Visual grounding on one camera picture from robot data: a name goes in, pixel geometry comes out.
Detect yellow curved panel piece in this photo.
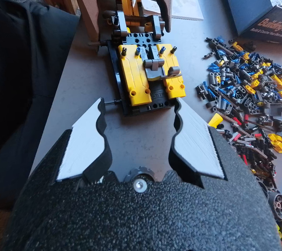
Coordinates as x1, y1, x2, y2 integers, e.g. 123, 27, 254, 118
208, 113, 223, 128

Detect pile of small brick parts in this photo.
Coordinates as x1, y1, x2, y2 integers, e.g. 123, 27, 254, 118
196, 36, 282, 187

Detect yellow black brick model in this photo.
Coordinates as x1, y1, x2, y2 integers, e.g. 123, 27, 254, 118
88, 0, 186, 117

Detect grey desk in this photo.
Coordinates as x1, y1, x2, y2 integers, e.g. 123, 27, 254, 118
30, 0, 282, 181

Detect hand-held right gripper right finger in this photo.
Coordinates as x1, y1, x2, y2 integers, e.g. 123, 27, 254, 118
168, 97, 225, 187

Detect blue cardboard kit box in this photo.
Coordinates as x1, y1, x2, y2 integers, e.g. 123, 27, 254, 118
217, 0, 282, 43

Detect grey sprocket wheel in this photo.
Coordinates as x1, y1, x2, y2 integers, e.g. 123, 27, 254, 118
124, 166, 157, 182

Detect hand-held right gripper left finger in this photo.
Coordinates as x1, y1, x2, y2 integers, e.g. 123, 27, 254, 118
56, 97, 113, 184

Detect person's black trousers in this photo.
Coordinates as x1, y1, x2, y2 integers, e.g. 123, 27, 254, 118
0, 0, 80, 209

